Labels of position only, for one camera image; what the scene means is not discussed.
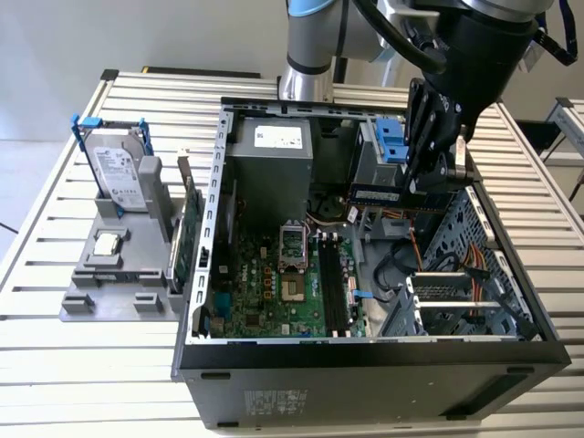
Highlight black PC case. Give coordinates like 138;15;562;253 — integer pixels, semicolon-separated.
171;95;572;431

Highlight black RAM slot white clips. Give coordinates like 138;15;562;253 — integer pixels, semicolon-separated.
331;232;352;339
318;232;341;339

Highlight green motherboard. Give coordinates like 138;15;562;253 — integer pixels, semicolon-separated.
207;230;369;339

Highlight CPU socket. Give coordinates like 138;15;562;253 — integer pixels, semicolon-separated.
278;272;308;303

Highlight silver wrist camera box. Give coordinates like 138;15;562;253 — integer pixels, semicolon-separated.
440;134;476;189

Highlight grey power supply unit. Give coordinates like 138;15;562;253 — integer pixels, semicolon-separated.
226;116;316;229

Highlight hard disk in blue carrier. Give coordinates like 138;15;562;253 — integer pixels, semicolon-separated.
70;116;154;218

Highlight grey parts rack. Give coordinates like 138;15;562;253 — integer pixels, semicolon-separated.
58;157;193;325

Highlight metal socket cover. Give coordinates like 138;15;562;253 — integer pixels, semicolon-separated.
277;219;309;273

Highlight silver CPU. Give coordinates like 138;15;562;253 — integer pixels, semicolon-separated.
90;233;123;256

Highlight black bar yellow end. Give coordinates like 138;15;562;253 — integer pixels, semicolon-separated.
141;66;262;79

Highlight blue drive bay latch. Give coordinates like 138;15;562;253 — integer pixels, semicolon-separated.
374;116;410;164

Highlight black round fan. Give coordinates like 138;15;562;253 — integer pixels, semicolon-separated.
312;191;350;223

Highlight black stand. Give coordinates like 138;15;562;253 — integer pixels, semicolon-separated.
515;119;561;162

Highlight orange yellow wire bundle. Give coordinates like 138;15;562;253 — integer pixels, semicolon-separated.
460;243;493;320

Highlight thick black camera cable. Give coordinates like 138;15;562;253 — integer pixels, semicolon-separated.
353;0;451;77

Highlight metal disk bay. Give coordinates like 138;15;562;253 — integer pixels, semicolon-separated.
378;270;507;339

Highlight aluminium side table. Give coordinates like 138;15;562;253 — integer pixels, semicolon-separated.
540;95;584;202

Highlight thin orange wire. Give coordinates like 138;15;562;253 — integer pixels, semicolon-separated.
409;226;423;275

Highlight green graphics card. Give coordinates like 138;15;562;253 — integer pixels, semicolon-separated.
166;148;205;297

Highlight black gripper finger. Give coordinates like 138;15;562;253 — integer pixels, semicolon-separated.
402;76;451;196

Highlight black flat cable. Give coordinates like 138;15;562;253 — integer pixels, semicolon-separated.
464;267;537;341

